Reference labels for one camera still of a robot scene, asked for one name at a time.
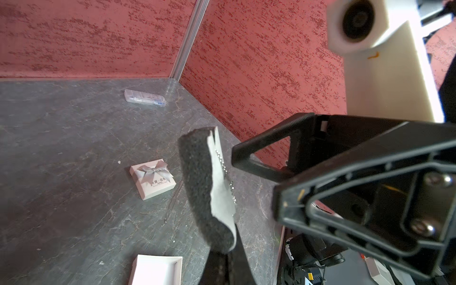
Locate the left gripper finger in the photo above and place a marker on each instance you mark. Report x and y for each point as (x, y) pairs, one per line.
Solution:
(228, 269)

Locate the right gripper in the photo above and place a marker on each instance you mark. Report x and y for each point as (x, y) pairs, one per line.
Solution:
(392, 197)

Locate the black foam necklace insert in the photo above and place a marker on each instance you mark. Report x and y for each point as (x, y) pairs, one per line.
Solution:
(208, 187)

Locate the white jewelry box base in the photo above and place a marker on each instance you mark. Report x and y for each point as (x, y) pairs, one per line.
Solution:
(156, 270)

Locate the clear plastic pencil case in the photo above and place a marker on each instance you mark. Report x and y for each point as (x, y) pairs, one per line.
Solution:
(144, 98)

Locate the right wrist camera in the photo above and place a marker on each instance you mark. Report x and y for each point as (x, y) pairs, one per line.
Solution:
(386, 68)

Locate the right aluminium corner post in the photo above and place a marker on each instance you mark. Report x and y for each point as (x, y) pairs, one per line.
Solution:
(189, 38)

